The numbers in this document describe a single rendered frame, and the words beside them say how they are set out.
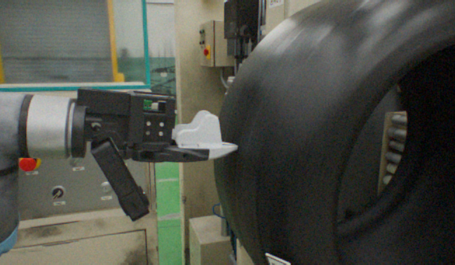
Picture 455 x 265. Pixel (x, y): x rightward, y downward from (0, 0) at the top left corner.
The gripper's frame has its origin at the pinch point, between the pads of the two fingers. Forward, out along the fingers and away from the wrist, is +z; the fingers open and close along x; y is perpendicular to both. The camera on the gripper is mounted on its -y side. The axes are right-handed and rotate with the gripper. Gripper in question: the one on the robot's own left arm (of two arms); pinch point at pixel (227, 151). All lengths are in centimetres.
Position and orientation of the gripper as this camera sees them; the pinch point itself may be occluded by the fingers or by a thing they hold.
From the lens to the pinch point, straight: 48.8
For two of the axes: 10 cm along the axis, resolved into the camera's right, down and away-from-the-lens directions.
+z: 9.5, 0.6, 3.2
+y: 1.2, -9.8, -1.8
